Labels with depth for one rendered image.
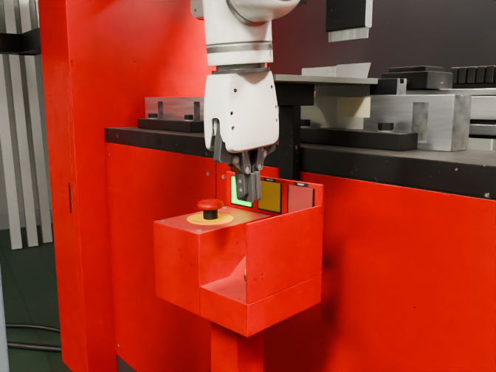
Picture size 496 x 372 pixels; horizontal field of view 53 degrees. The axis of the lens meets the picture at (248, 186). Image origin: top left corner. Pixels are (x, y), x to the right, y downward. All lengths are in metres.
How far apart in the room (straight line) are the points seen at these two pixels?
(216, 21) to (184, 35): 1.20
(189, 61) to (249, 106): 1.20
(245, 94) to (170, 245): 0.26
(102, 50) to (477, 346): 1.32
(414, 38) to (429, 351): 0.98
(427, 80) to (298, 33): 0.79
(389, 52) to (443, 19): 0.19
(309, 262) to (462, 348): 0.26
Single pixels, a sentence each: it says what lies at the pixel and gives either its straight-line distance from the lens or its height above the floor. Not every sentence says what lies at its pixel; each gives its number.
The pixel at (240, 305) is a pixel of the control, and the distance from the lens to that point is 0.66.
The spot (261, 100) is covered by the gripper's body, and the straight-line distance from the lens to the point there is 0.65.
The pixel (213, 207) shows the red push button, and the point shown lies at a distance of 0.75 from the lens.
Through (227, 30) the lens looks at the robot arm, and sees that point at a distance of 0.62.
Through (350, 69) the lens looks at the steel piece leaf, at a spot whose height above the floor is 1.02.
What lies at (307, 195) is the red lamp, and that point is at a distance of 0.74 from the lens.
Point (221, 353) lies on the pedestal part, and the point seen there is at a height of 0.58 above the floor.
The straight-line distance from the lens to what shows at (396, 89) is 0.97.
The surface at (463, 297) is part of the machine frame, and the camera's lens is 0.79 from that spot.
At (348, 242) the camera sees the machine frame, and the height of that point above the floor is 0.72.
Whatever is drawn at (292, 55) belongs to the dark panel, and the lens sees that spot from 1.88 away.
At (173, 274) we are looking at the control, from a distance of 0.75.
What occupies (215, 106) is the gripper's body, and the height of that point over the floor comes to 0.95.
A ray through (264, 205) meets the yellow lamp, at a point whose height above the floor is 0.79.
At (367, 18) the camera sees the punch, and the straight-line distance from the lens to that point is 1.03.
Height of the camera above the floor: 0.96
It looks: 10 degrees down
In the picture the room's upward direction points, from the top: straight up
